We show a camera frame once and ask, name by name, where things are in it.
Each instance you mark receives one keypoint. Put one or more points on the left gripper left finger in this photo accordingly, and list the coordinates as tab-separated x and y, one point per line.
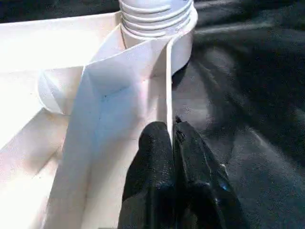
152	179

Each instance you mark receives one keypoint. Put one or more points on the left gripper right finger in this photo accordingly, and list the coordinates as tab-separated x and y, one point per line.
202	186

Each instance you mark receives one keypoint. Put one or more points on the white plastic table top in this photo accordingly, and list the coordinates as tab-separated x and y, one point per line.
59	119

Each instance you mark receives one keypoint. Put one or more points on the white plastic table leg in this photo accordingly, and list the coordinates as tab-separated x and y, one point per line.
157	19

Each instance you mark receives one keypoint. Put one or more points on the black plastic mat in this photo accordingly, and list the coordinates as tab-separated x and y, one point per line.
250	95

